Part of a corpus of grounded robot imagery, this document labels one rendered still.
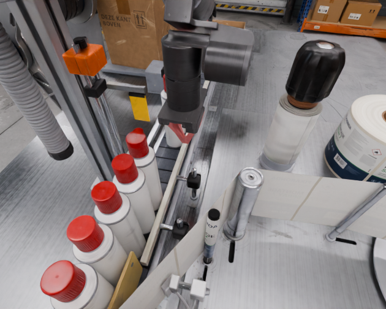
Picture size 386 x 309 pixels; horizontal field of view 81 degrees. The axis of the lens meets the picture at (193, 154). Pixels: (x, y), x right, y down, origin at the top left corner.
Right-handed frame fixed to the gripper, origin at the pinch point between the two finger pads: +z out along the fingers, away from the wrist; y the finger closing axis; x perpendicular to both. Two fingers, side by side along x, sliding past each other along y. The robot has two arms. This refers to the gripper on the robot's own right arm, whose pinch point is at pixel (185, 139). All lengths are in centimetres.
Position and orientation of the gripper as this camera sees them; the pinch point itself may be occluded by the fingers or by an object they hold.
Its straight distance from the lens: 46.1
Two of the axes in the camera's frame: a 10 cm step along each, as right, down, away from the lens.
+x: -9.7, -1.7, 1.5
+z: 0.0, 6.6, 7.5
